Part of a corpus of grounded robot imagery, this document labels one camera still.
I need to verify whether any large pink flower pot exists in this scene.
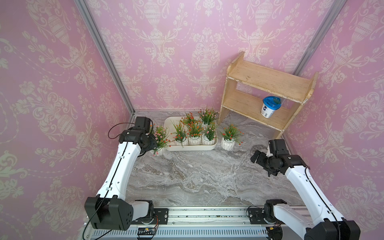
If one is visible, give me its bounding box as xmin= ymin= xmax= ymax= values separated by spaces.
xmin=152 ymin=126 xmax=171 ymax=156

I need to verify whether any pink flower pot mid-right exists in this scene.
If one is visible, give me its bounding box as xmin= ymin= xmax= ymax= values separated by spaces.
xmin=172 ymin=120 xmax=188 ymax=147

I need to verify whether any red flower pot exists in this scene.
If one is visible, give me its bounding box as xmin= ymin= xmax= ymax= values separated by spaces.
xmin=181 ymin=112 xmax=198 ymax=126

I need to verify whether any orange flower pot front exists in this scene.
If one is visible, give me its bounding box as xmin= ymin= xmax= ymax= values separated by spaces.
xmin=187 ymin=121 xmax=204 ymax=146

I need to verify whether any orange flower pot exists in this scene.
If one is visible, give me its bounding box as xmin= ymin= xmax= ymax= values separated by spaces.
xmin=221 ymin=124 xmax=244 ymax=151
xmin=187 ymin=121 xmax=204 ymax=146

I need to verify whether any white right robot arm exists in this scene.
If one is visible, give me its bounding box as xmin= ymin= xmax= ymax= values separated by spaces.
xmin=251 ymin=139 xmax=361 ymax=240

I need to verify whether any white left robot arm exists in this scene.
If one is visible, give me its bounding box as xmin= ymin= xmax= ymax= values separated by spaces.
xmin=85 ymin=117 xmax=158 ymax=231

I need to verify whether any white plastic storage box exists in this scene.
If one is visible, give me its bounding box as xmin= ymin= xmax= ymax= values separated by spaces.
xmin=164 ymin=116 xmax=219 ymax=152

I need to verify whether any blue lidded white cup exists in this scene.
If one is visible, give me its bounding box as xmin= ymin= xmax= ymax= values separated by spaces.
xmin=261 ymin=96 xmax=282 ymax=119

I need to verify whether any wooden two-tier shelf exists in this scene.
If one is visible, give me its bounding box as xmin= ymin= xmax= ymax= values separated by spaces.
xmin=218 ymin=51 xmax=319 ymax=142

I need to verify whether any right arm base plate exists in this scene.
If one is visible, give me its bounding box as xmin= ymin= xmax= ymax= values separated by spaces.
xmin=246 ymin=206 xmax=268 ymax=225

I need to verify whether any aluminium mounting rail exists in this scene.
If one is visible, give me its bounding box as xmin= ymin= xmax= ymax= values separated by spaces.
xmin=80 ymin=206 xmax=311 ymax=240

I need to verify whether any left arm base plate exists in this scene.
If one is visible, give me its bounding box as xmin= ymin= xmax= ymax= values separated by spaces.
xmin=133 ymin=208 xmax=169 ymax=225

